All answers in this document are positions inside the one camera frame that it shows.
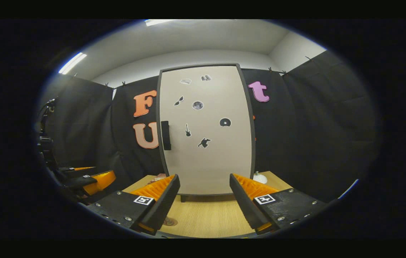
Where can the grey cabinet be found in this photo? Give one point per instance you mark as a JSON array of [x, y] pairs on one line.
[[184, 198]]

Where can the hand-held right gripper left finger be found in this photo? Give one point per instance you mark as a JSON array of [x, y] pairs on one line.
[[162, 204]]

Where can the small white round object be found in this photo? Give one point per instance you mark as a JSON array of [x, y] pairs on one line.
[[260, 178]]

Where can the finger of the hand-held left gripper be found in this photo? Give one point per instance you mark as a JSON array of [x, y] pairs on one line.
[[81, 181], [68, 172]]

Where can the black backdrop cloth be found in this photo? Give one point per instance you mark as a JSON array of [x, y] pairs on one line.
[[314, 136]]

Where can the ceiling light strip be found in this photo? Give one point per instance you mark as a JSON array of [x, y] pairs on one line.
[[72, 63]]

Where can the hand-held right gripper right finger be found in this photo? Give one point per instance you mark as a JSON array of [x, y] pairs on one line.
[[246, 204]]

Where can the white cabinet door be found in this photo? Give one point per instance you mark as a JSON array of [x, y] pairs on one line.
[[210, 165]]

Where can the round brown coaster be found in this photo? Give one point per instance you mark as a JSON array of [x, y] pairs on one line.
[[173, 225]]

